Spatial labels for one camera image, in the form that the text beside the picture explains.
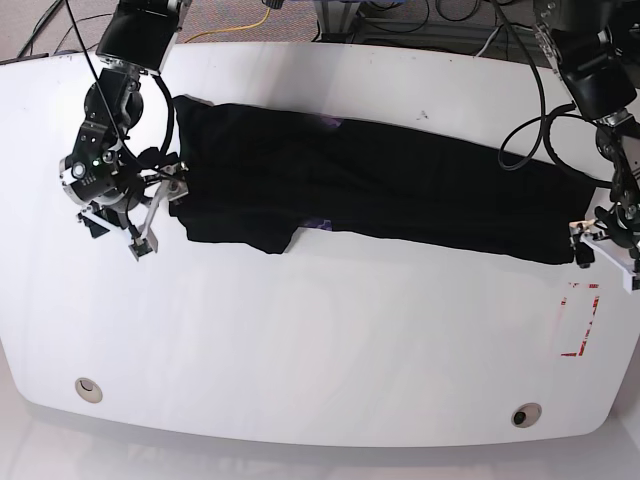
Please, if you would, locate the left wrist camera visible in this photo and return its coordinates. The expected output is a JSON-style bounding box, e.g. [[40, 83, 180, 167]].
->
[[623, 267, 640, 293]]

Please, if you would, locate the table grommet hole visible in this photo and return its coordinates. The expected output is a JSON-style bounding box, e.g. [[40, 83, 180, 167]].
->
[[75, 378, 103, 404], [511, 403, 542, 429]]

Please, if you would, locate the black t-shirt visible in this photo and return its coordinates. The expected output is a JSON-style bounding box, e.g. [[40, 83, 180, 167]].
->
[[169, 95, 595, 265]]

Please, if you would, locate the red tape rectangle marker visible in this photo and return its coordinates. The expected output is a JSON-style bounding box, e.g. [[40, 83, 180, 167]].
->
[[554, 282, 601, 358]]

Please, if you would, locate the yellow cable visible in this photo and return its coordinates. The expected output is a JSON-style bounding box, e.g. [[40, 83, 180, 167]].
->
[[184, 4, 276, 45]]

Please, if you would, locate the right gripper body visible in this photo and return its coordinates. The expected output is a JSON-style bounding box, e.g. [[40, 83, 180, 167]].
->
[[76, 162, 189, 245]]

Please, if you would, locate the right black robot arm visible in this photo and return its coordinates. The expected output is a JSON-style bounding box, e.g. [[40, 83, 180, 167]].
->
[[59, 1, 191, 259]]

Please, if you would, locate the black cable loop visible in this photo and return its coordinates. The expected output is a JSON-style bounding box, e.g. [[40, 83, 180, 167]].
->
[[492, 0, 616, 189]]

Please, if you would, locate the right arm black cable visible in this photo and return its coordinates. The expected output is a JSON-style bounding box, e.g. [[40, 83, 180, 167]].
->
[[64, 0, 189, 181]]

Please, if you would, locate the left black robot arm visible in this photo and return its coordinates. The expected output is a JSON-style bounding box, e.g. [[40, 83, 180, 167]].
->
[[533, 1, 639, 293]]

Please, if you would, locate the left table grommet hole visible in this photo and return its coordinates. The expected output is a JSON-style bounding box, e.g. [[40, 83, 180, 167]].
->
[[75, 378, 103, 404]]

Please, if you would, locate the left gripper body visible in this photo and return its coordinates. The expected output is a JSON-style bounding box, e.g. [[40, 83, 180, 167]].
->
[[569, 204, 639, 278]]

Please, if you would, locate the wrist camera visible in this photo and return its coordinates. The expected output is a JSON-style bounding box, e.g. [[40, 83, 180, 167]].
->
[[129, 233, 158, 261], [623, 267, 640, 293]]

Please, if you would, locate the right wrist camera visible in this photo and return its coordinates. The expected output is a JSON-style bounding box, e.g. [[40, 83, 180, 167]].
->
[[129, 233, 158, 261]]

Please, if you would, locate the right table grommet hole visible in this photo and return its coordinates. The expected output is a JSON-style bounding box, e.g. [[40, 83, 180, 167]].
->
[[511, 403, 542, 429]]

